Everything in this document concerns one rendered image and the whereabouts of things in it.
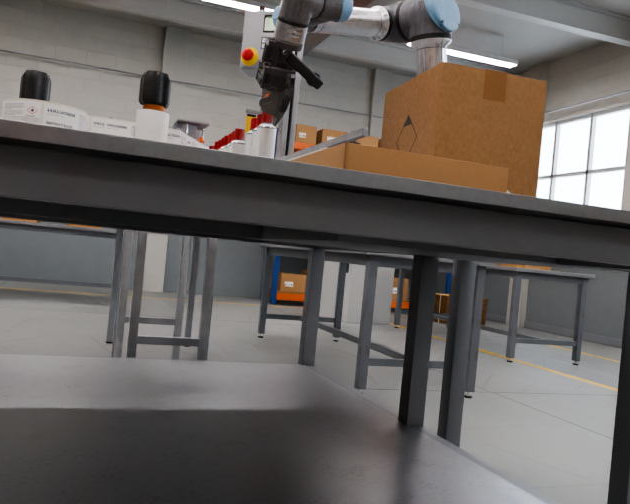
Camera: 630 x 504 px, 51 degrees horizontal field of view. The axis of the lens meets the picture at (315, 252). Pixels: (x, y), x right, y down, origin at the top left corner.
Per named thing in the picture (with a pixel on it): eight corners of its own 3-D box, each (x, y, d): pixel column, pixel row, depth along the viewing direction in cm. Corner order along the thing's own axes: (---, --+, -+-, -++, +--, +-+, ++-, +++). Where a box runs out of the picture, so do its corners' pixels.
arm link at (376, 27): (391, 10, 203) (266, -4, 170) (419, 2, 195) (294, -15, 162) (394, 49, 204) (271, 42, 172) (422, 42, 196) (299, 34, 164)
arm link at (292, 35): (303, 22, 160) (312, 31, 154) (299, 41, 163) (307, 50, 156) (274, 16, 158) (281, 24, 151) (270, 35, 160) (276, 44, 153)
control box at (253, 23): (249, 77, 220) (254, 21, 220) (297, 79, 216) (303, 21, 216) (238, 68, 210) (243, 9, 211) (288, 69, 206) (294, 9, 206)
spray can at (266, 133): (249, 187, 177) (256, 111, 177) (267, 190, 179) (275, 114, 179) (254, 186, 172) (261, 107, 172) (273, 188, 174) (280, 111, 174)
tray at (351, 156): (277, 186, 116) (279, 163, 116) (408, 203, 125) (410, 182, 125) (343, 171, 88) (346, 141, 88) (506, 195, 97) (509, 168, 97)
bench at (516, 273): (388, 326, 743) (395, 257, 743) (450, 330, 769) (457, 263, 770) (507, 363, 535) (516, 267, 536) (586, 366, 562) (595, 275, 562)
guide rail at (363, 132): (232, 179, 224) (232, 174, 224) (235, 179, 225) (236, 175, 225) (362, 135, 123) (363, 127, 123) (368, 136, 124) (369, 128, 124)
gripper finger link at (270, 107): (256, 122, 167) (264, 87, 162) (278, 126, 169) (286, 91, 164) (258, 127, 164) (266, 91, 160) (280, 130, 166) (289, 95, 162)
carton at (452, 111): (374, 205, 158) (384, 92, 159) (463, 216, 165) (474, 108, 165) (429, 197, 129) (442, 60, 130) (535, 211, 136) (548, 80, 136)
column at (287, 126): (269, 215, 210) (289, 6, 211) (283, 216, 212) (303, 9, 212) (273, 214, 206) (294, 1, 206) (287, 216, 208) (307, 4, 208)
